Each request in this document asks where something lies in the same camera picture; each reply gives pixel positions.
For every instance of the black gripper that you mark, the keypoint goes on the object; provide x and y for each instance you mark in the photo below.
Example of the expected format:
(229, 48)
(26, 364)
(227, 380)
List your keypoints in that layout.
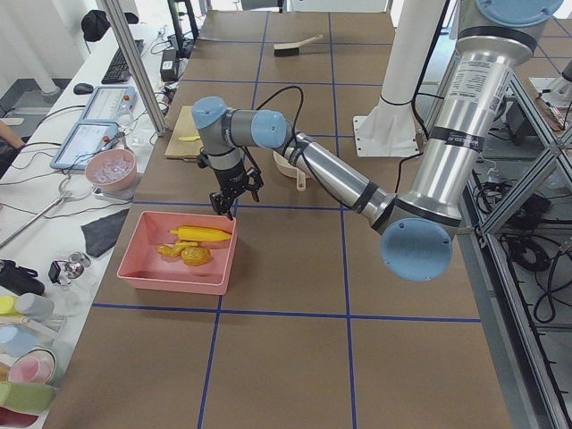
(229, 176)

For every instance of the beige plastic dustpan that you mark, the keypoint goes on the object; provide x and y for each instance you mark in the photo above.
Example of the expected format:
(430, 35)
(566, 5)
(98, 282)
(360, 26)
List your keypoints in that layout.
(286, 169)

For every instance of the yellow corn toy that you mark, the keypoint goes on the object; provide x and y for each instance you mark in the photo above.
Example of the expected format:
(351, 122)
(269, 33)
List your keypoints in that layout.
(200, 234)

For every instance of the brown potato toy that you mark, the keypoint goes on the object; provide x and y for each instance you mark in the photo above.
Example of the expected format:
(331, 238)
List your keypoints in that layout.
(196, 256)

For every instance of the orange ginger toy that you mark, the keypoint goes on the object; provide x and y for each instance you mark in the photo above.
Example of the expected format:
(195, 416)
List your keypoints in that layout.
(176, 249)

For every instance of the pink plastic bin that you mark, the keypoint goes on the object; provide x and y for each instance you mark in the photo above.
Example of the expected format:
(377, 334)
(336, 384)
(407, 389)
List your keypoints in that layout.
(142, 267)

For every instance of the beige hand brush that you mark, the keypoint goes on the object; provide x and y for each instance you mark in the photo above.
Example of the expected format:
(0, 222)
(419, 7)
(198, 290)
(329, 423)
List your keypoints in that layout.
(292, 48)

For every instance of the wooden cutting board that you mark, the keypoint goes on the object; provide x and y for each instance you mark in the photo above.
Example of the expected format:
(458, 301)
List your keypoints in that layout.
(184, 126)

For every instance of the pink bowl on scale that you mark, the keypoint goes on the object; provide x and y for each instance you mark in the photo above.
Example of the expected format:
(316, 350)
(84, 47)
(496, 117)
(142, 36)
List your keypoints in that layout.
(112, 170)

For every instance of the dark grey cloth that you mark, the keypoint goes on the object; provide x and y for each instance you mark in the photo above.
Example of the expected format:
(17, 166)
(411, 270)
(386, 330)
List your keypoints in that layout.
(102, 234)

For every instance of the upper blue teach pendant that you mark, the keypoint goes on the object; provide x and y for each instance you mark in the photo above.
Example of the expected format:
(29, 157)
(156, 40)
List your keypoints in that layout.
(109, 102)

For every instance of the blue teach pendant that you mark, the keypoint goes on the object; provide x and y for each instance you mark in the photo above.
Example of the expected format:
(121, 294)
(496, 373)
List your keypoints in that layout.
(85, 140)
(109, 102)

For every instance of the lower blue teach pendant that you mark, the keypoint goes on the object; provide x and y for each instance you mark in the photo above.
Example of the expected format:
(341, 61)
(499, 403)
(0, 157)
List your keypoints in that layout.
(85, 140)

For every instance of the black keyboard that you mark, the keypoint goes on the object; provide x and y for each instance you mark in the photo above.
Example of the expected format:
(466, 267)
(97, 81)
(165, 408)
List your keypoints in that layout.
(118, 70)

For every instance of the metal rod stand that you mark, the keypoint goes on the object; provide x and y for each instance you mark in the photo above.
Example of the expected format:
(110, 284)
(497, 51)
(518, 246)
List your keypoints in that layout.
(65, 194)

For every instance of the black computer mouse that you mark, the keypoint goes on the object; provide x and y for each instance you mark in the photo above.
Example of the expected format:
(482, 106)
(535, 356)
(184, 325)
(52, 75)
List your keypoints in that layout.
(83, 89)

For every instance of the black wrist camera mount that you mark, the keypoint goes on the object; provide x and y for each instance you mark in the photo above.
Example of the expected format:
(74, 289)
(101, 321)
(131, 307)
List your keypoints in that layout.
(203, 161)

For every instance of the aluminium frame post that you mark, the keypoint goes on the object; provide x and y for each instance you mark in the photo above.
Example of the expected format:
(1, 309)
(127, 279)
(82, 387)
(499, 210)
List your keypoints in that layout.
(126, 43)

